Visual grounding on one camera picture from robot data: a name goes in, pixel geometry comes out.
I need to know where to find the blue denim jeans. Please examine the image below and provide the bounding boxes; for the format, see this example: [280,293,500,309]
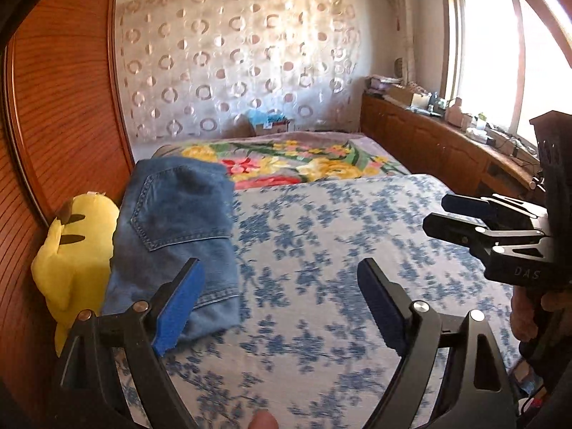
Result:
[101,157,241,342]

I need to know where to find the black sleeved forearm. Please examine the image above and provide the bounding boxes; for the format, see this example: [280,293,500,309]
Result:
[517,310,571,428]

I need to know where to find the person's right hand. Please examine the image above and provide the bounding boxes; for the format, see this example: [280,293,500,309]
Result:
[510,287,572,343]

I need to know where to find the wooden side cabinet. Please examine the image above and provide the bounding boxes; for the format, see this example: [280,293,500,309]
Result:
[360,94,542,202]

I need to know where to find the yellow Pikachu plush toy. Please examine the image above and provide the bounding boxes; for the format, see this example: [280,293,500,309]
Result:
[31,192,119,354]

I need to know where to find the cardboard box on cabinet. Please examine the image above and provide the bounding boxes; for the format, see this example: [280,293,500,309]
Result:
[387,84,430,109]

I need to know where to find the blue floral bed sheet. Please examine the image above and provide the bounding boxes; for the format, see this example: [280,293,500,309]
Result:
[164,175,519,428]

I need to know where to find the wooden slatted headboard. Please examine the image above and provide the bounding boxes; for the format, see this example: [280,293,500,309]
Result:
[1,0,133,420]

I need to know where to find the colourful floral blanket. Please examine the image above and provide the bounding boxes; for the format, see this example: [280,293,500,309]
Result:
[153,132,408,190]

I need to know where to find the blue box by curtain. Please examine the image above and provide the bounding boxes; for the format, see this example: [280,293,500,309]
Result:
[246,109,290,135]

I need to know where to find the white circle-patterned curtain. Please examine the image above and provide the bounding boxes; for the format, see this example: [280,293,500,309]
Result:
[115,0,361,143]

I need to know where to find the window with wooden frame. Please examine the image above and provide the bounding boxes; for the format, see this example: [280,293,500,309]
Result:
[443,0,571,143]

